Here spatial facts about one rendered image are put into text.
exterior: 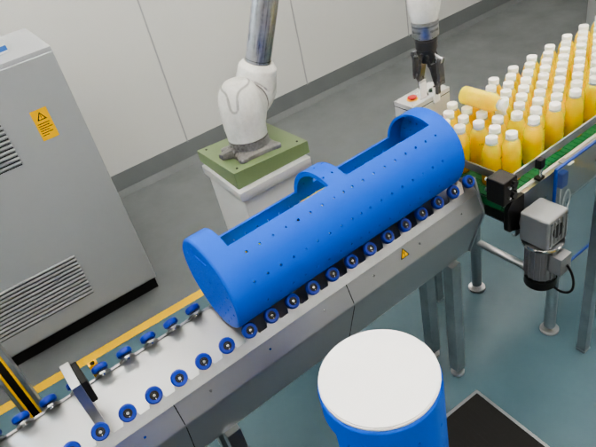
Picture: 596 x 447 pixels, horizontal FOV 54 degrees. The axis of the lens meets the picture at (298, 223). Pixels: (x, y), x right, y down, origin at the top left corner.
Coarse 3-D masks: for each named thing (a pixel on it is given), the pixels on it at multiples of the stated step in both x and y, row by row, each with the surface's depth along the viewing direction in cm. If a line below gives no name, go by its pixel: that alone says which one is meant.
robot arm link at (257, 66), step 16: (256, 0) 210; (272, 0) 210; (256, 16) 213; (272, 16) 214; (256, 32) 216; (272, 32) 218; (256, 48) 219; (240, 64) 225; (256, 64) 222; (272, 64) 226; (256, 80) 223; (272, 80) 227; (272, 96) 231
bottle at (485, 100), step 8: (464, 88) 212; (472, 88) 211; (464, 96) 211; (472, 96) 209; (480, 96) 207; (488, 96) 205; (496, 96) 204; (464, 104) 214; (472, 104) 210; (480, 104) 207; (488, 104) 204; (496, 104) 203
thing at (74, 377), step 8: (64, 368) 147; (72, 368) 148; (80, 368) 150; (64, 376) 145; (72, 376) 144; (80, 376) 145; (72, 384) 142; (80, 384) 142; (88, 384) 144; (80, 392) 143; (88, 392) 145; (80, 400) 144; (88, 400) 145; (96, 400) 147; (88, 408) 146; (96, 408) 148; (96, 416) 148
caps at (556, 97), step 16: (560, 48) 237; (576, 48) 236; (592, 48) 231; (528, 64) 231; (544, 64) 231; (560, 64) 226; (576, 64) 223; (592, 64) 221; (496, 80) 226; (512, 80) 226; (528, 80) 221; (544, 80) 218; (560, 80) 216; (576, 80) 213; (592, 80) 211; (560, 96) 206; (576, 96) 207
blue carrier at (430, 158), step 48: (384, 144) 200; (432, 144) 177; (336, 192) 163; (384, 192) 169; (432, 192) 182; (192, 240) 154; (240, 240) 152; (288, 240) 155; (336, 240) 163; (240, 288) 149; (288, 288) 160
